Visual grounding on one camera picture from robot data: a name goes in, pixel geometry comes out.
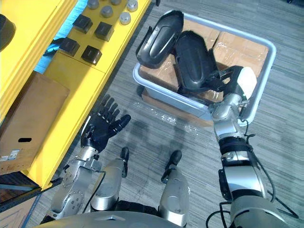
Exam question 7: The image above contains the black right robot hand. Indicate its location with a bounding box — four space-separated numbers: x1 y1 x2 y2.
207 66 258 100

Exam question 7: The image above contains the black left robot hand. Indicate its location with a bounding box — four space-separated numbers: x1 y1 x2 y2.
80 94 132 154

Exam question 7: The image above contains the black plastic housing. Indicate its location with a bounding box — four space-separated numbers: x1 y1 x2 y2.
174 30 221 95
0 13 17 52
135 9 185 70

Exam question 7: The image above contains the yellow metal shelf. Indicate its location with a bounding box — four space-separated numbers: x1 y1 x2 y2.
0 0 152 191

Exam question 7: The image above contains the silver left robot leg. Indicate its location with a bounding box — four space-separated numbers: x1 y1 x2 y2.
91 147 130 212

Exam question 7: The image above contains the silver robot leg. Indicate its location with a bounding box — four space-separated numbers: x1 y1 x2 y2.
91 147 130 212
158 150 191 227

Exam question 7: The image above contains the large brown cardboard box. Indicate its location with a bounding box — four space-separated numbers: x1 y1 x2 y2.
0 71 71 176

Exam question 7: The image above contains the grey plastic bin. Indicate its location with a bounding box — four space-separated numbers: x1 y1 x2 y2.
132 11 277 127

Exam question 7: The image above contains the black square part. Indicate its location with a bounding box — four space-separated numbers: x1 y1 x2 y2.
80 45 103 67
58 37 81 57
72 14 94 35
94 21 115 43

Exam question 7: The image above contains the silver robot torso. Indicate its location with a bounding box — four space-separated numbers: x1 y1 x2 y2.
33 209 182 228

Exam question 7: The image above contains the dark metal platform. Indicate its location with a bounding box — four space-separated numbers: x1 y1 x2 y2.
0 171 63 210

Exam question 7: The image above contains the silver right robot leg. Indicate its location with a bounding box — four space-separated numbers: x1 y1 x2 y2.
158 150 191 227

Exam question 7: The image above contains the blue plastic strip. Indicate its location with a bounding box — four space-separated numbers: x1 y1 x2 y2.
34 0 89 73

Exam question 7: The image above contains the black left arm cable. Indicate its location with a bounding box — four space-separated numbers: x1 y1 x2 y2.
81 170 106 212

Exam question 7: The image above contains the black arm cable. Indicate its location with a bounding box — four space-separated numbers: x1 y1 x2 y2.
206 118 300 228
81 170 106 212

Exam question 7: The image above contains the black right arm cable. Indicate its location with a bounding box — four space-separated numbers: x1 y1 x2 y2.
206 118 300 228

